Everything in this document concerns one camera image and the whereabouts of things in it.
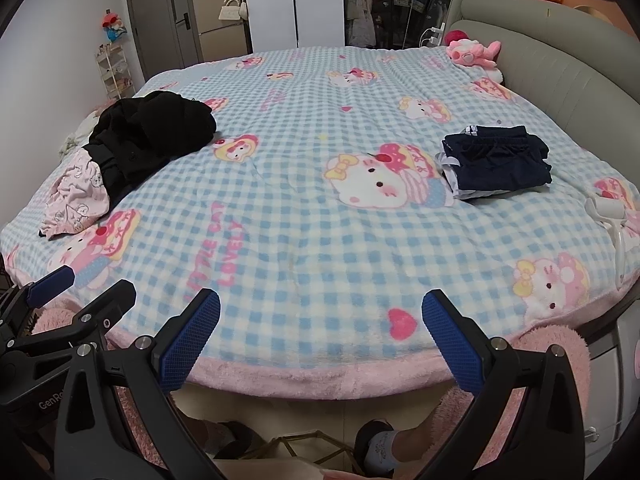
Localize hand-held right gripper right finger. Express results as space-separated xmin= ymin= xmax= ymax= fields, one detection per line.
xmin=421 ymin=289 xmax=586 ymax=480

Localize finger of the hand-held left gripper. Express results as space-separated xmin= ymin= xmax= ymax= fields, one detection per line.
xmin=7 ymin=280 xmax=137 ymax=355
xmin=0 ymin=265 xmax=77 ymax=335

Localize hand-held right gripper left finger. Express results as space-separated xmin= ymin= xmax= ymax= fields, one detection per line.
xmin=54 ymin=290 xmax=236 ymax=480

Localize pink printed pyjama garment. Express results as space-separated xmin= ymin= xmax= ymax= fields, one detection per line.
xmin=37 ymin=149 xmax=112 ymax=240

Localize black clothes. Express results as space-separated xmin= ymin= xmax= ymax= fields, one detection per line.
xmin=82 ymin=91 xmax=218 ymax=208

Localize folded navy clothes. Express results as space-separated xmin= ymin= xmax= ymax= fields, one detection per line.
xmin=436 ymin=124 xmax=553 ymax=202

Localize dark slipper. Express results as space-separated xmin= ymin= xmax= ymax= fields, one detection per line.
xmin=354 ymin=420 xmax=416 ymax=478
xmin=190 ymin=417 xmax=266 ymax=461

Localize white patterned cloth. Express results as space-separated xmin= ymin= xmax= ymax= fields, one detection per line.
xmin=59 ymin=107 xmax=108 ymax=158

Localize white nightstand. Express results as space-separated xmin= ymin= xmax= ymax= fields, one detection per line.
xmin=582 ymin=310 xmax=640 ymax=461

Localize checkered cartoon printed blanket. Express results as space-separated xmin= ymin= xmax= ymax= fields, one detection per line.
xmin=0 ymin=46 xmax=640 ymax=403

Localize white lint roller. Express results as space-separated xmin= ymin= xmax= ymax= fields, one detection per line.
xmin=584 ymin=194 xmax=628 ymax=283

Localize white shelf rack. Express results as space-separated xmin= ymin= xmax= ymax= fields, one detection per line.
xmin=95 ymin=42 xmax=135 ymax=101

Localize red and blue plush toy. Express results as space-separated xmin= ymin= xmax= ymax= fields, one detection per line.
xmin=102 ymin=9 xmax=128 ymax=43

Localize grey door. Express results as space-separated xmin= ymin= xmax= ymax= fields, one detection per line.
xmin=124 ymin=0 xmax=203 ymax=86

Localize beige cabinet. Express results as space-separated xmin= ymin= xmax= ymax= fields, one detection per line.
xmin=192 ymin=0 xmax=251 ymax=63

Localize pink plush toy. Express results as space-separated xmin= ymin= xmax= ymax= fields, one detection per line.
xmin=445 ymin=38 xmax=502 ymax=70

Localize white handbag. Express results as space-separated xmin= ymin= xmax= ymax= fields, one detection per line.
xmin=218 ymin=0 xmax=248 ymax=22

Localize dark glass-door wardrobe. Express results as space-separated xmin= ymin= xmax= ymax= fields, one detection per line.
xmin=344 ymin=0 xmax=483 ymax=50

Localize white wardrobe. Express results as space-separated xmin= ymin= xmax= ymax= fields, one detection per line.
xmin=241 ymin=0 xmax=346 ymax=53

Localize grey padded bed frame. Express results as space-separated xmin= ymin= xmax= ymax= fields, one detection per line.
xmin=442 ymin=0 xmax=640 ymax=281

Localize white charger cable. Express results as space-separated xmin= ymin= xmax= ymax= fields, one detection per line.
xmin=419 ymin=22 xmax=448 ymax=47

